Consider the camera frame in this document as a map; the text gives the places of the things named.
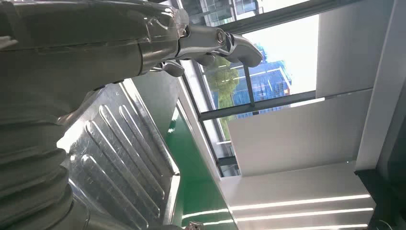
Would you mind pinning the electronic scale steel tray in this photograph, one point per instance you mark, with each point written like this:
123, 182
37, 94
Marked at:
120, 152

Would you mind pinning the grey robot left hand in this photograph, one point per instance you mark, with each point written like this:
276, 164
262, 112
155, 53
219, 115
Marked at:
79, 38

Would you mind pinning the green conveyor belt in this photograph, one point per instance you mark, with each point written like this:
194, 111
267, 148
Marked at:
193, 177

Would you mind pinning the dark window frame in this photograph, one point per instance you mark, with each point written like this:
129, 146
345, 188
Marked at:
269, 103

